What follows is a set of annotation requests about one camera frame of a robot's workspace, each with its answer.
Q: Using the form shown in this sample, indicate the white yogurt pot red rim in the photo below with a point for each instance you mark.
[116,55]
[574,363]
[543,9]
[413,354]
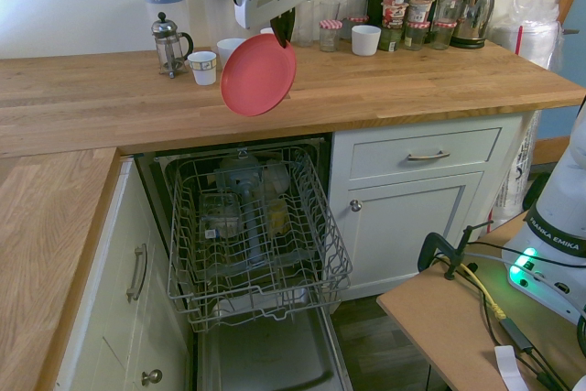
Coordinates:
[419,8]

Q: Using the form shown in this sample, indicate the red thin stick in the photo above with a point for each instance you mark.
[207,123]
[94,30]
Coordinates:
[519,40]

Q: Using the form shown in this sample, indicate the tall clear drinking glass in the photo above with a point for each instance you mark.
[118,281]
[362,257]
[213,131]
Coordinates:
[357,2]

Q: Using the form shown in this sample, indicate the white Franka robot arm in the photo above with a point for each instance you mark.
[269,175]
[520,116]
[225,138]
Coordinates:
[561,208]

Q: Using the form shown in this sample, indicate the glass French press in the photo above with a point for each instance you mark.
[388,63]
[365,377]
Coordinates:
[168,45]

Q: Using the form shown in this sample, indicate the white cabinet with drawer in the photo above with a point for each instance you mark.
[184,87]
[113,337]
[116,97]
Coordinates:
[412,235]

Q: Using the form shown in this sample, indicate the cream cabinet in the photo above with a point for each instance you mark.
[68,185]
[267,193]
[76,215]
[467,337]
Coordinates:
[133,336]

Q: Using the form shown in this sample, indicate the clear pitcher dark blue lid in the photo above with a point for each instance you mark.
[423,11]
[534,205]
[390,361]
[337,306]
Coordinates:
[217,13]

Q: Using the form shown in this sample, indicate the glass jar red gingham lid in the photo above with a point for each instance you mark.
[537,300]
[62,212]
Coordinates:
[442,36]
[416,36]
[354,24]
[330,36]
[450,6]

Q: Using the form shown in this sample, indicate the clear glass container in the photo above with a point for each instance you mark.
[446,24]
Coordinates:
[220,214]

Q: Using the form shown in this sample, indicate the white plastic tub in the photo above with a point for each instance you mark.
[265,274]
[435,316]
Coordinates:
[275,178]

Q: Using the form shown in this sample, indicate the yellow plastic item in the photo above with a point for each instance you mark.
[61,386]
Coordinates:
[277,214]

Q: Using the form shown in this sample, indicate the round metal door knob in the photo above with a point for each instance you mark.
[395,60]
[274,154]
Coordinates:
[355,204]

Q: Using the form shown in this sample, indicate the patterned paper cup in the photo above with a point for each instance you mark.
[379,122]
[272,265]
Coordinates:
[202,68]

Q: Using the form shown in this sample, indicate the white paper label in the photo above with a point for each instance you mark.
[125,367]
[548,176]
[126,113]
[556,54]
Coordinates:
[507,366]

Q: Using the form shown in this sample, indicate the clear pitcher light blue lid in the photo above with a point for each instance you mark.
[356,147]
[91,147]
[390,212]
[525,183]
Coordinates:
[162,2]

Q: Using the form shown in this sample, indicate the green glass jar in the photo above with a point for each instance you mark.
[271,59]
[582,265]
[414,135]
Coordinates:
[390,39]

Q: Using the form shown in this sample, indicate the round metal cabinet knob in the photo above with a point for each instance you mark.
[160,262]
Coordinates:
[152,377]

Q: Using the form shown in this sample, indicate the steel dishwasher door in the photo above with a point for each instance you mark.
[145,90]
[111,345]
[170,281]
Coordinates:
[270,354]

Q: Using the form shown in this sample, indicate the red plastic plate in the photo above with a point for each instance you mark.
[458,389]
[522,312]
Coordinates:
[258,77]

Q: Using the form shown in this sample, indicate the clear plastic bag pile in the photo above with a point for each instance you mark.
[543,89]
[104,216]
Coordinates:
[535,38]

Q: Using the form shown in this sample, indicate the stainless steel kettle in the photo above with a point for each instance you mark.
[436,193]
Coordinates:
[476,11]

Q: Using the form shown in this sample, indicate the black C clamp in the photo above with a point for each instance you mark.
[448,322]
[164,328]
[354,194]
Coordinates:
[430,249]

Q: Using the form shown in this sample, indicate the printed white plastic bag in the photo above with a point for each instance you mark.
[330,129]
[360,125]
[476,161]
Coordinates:
[515,180]

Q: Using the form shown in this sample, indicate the white ceramic cup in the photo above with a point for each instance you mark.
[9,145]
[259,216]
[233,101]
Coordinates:
[228,52]
[365,40]

